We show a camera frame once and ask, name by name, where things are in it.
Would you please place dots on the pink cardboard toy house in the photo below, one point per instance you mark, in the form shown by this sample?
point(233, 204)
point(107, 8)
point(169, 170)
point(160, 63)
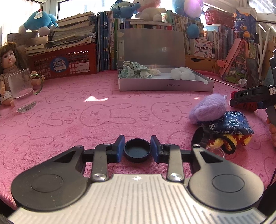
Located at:
point(234, 67)

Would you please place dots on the thin metal rod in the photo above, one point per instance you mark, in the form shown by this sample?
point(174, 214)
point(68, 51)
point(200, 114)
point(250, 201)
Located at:
point(235, 87)

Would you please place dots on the clear glass mug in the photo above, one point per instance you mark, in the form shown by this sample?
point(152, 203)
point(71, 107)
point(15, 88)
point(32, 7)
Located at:
point(22, 90)

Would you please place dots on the large blue white plush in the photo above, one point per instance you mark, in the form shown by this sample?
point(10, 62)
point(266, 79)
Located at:
point(188, 8)

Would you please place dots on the purple fuzzy monster plush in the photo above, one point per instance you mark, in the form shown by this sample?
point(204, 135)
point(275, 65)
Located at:
point(210, 108)

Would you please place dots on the silver open storage box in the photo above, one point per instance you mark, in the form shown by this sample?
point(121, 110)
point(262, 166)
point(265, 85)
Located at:
point(158, 49)

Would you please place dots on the blue floral brocade pouch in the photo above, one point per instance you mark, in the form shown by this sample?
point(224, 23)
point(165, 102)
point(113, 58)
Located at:
point(232, 122)

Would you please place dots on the red plastic basket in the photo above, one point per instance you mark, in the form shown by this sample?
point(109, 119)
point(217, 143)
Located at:
point(73, 61)

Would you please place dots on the blue round plush ball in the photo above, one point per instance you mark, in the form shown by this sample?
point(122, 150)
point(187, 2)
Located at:
point(193, 31)

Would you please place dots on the row of blue books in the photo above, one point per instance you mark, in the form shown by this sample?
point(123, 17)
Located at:
point(107, 30)

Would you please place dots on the white knotted cloth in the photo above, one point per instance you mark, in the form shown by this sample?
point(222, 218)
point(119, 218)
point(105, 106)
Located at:
point(154, 72)

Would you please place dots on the white fluffy scrunchie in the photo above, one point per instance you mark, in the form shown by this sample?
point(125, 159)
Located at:
point(182, 73)

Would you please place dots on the dark blue printed box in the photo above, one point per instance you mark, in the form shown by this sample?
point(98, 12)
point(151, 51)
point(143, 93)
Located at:
point(245, 22)

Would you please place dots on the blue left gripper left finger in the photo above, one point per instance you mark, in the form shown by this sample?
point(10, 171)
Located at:
point(118, 148)

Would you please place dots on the blue Doraemon plush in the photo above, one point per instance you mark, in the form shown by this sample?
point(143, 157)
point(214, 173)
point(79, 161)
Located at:
point(39, 21)

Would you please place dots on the row of upright books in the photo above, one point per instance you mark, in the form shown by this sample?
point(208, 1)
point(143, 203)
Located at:
point(222, 38)

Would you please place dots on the white label printer box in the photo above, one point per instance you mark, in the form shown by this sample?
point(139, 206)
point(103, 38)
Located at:
point(201, 48)

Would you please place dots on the wooden drawer organizer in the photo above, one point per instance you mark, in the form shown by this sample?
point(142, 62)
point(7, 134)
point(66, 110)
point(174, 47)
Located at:
point(201, 63)

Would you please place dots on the red basket on shelf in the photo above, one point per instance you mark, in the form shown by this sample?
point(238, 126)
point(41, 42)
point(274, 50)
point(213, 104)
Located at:
point(219, 17)

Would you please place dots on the black round lid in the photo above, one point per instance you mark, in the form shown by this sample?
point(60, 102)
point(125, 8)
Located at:
point(137, 150)

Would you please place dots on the brown haired doll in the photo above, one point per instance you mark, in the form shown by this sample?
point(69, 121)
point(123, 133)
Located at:
point(12, 60)

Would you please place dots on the clear plastic dome cap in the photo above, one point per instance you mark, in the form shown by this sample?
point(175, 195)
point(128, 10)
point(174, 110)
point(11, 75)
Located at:
point(216, 150)

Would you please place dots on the white pink bear plush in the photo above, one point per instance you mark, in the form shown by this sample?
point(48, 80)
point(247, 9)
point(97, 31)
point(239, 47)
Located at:
point(149, 10)

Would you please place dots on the pink tabletop mat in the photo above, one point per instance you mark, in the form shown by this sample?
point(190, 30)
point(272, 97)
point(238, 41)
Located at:
point(89, 110)

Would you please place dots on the stack of paper books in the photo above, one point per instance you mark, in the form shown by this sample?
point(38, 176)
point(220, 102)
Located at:
point(71, 31)

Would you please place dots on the green checkered cloth bundle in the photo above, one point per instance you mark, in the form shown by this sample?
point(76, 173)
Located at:
point(135, 70)

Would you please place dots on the person's right hand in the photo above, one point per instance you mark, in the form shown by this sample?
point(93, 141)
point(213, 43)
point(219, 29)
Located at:
point(272, 130)

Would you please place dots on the blue elephant plush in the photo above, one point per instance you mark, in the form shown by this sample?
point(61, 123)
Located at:
point(124, 9)

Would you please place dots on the crumpled white paper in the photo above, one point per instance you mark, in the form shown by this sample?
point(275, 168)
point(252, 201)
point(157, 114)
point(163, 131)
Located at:
point(242, 82)

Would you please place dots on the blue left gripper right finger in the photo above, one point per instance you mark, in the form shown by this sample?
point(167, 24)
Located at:
point(155, 146)

